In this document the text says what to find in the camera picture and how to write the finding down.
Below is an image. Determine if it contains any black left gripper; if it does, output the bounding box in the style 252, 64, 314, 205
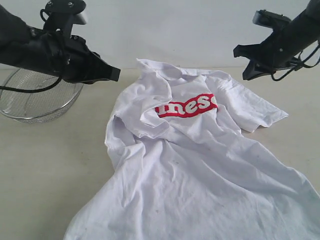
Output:
29, 27, 121, 84

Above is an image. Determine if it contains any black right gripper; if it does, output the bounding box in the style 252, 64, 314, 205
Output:
233, 32, 304, 81

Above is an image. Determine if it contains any white t-shirt red logo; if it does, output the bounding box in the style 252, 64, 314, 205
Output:
64, 59, 320, 240

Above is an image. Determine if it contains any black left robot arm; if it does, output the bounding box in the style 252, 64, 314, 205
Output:
0, 0, 121, 84

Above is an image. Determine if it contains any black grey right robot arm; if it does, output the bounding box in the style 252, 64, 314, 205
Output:
233, 0, 320, 81

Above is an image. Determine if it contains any metal mesh strainer bowl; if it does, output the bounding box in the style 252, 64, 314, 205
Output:
0, 68, 84, 124

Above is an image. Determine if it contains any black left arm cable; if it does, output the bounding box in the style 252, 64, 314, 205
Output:
0, 29, 66, 94

